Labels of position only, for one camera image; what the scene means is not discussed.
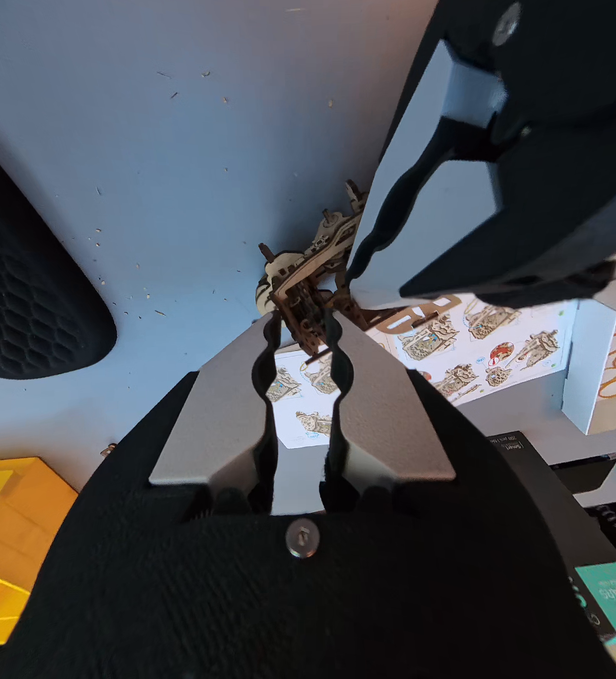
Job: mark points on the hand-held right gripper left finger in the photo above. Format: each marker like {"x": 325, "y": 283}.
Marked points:
{"x": 212, "y": 424}

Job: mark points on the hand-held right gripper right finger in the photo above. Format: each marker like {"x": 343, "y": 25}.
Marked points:
{"x": 392, "y": 424}

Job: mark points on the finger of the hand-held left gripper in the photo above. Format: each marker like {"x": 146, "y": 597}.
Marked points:
{"x": 408, "y": 132}
{"x": 435, "y": 223}

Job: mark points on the wooden mechanical model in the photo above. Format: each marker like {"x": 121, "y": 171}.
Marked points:
{"x": 292, "y": 276}

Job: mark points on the grey desk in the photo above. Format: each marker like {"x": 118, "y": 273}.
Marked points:
{"x": 207, "y": 159}

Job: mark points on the illustrated instruction booklet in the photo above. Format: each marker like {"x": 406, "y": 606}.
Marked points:
{"x": 456, "y": 345}

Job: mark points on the small wooden model part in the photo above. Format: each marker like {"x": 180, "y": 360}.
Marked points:
{"x": 109, "y": 451}

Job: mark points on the black model kit box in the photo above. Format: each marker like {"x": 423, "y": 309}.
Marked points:
{"x": 552, "y": 504}

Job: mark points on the white cardboard box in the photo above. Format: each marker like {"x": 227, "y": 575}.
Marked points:
{"x": 584, "y": 371}

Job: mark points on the yellow plastic bin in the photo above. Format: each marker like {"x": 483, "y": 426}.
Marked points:
{"x": 21, "y": 520}

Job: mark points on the black mesh wrist rest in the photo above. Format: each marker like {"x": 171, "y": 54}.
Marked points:
{"x": 21, "y": 292}

